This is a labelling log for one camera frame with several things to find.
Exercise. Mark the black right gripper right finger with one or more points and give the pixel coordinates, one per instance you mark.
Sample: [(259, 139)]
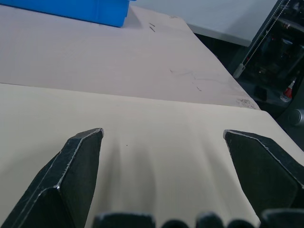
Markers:
[(263, 175)]

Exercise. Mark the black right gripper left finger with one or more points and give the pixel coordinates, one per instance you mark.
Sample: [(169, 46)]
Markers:
[(71, 180)]

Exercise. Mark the orange and white traffic cone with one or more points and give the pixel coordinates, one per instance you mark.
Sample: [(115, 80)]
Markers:
[(288, 90)]

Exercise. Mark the white side table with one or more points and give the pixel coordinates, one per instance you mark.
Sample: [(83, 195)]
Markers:
[(213, 16)]

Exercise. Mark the blue plastic bin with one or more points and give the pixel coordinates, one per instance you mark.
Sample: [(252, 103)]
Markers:
[(95, 9)]

